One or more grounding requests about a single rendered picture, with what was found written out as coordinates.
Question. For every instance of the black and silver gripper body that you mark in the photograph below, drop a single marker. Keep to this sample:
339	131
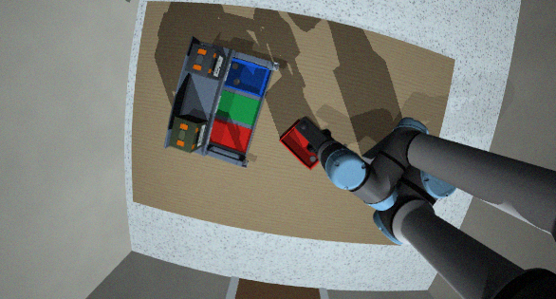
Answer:
313	150

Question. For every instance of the red plastic bin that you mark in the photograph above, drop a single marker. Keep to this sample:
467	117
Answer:
297	144

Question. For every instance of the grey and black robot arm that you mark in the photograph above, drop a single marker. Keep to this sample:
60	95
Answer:
473	270

